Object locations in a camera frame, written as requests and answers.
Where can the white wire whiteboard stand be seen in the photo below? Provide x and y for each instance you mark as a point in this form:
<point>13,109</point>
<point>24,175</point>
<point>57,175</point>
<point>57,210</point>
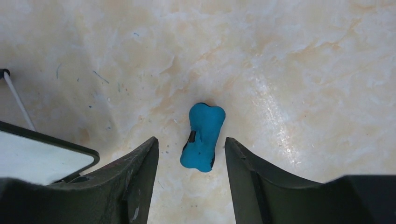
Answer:
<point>5,74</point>

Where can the small black-framed whiteboard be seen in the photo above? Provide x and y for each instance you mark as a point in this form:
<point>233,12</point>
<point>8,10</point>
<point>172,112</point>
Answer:
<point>41,159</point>

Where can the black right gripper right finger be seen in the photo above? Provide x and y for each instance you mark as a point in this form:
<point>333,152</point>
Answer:
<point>263,193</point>

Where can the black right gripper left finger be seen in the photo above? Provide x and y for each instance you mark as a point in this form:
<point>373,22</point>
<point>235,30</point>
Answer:
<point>118,193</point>

